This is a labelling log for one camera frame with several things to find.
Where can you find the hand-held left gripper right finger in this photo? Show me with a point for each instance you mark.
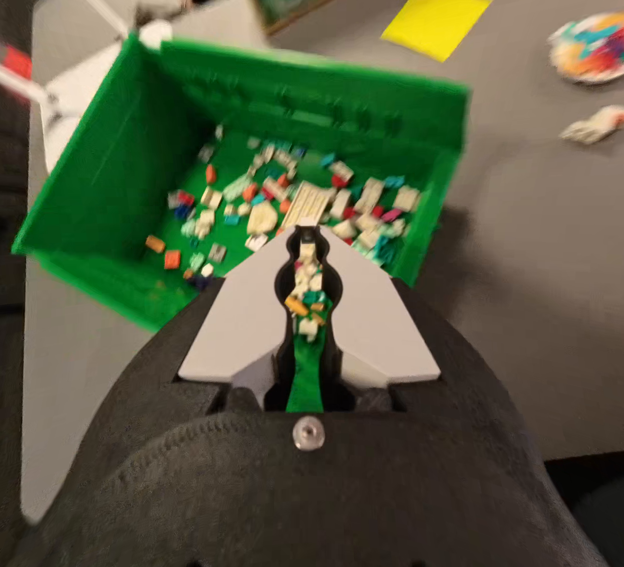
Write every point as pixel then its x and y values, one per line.
pixel 385 333

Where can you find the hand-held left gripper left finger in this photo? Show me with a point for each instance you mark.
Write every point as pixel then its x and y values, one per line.
pixel 234 333

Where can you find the small white toy brick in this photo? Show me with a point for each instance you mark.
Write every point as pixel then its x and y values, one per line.
pixel 307 225

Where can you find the pile of toy bricks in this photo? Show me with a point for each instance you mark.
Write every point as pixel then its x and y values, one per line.
pixel 302 201

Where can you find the green plastic bin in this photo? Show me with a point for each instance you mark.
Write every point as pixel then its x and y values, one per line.
pixel 122 162

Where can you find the white brick assembly teal brick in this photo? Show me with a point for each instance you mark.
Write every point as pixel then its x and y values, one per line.
pixel 592 126

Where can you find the round rainbow brick plate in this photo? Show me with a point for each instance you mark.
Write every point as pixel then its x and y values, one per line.
pixel 590 48

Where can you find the wooden book stand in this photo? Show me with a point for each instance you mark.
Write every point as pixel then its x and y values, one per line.
pixel 61 138

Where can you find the person's leg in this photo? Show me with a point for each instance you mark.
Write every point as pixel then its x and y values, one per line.
pixel 594 518

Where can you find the yellow sticky note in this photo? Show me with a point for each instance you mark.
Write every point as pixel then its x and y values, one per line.
pixel 436 18

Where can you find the orange traffic cone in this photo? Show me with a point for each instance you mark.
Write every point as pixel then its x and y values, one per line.
pixel 17 62

